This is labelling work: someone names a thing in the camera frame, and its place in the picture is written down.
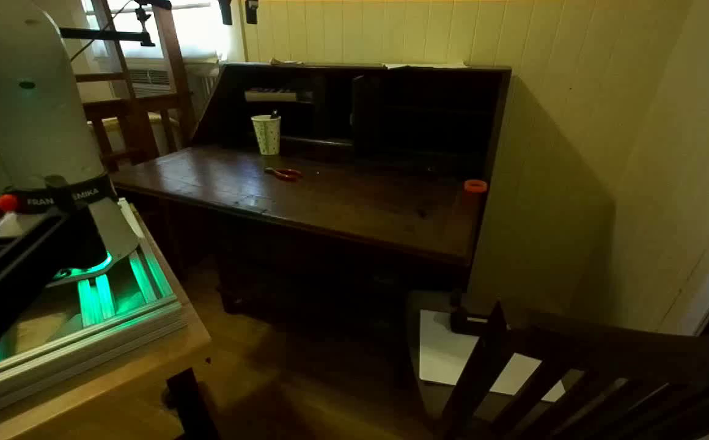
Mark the dark wooden chair foreground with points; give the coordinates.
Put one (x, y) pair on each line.
(545, 377)

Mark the dark wooden secretary desk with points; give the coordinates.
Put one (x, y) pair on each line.
(380, 211)

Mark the white paper coffee cup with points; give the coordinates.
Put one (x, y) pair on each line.
(267, 131)

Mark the white paper sheet on floor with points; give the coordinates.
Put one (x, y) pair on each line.
(445, 352)

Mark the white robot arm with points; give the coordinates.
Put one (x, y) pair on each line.
(42, 124)

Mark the wooden chair by window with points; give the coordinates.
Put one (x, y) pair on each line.
(122, 124)

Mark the red scissors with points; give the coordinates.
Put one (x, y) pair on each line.
(284, 173)

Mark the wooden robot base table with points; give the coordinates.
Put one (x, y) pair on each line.
(97, 333)

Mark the white paper on desk top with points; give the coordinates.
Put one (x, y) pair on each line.
(428, 63)

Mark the red emergency stop button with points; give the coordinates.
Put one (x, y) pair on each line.
(7, 204)

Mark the orange tape roll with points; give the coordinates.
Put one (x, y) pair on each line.
(474, 186)

